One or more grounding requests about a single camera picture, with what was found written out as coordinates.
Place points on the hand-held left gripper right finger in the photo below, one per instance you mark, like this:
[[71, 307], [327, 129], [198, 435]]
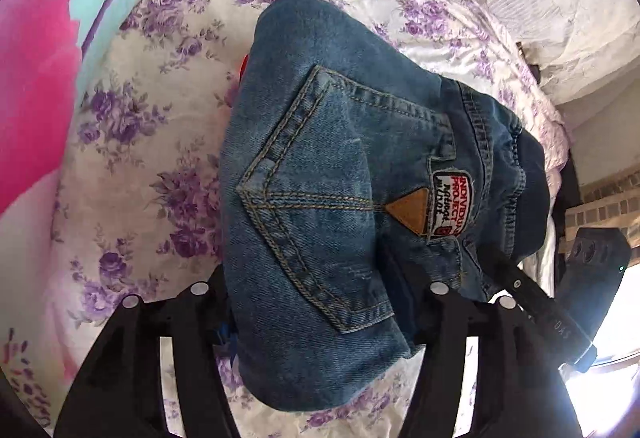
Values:
[[480, 333]]

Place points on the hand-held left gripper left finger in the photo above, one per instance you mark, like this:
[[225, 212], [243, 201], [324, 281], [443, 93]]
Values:
[[150, 333]]

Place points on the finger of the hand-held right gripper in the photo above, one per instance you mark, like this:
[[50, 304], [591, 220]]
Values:
[[525, 288]]

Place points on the blue denim pants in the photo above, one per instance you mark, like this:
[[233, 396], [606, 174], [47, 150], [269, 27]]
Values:
[[325, 168]]

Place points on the beige checked curtain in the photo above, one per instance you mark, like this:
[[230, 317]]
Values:
[[605, 193]]

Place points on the dark furniture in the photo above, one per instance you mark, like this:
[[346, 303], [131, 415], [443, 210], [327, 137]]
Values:
[[567, 188]]

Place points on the purple floral bedsheet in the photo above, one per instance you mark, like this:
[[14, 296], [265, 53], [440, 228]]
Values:
[[150, 128]]

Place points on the folded red striped garment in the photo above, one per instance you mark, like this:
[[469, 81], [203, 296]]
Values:
[[243, 66]]

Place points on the folded floral quilt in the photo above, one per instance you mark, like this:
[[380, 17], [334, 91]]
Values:
[[40, 68]]

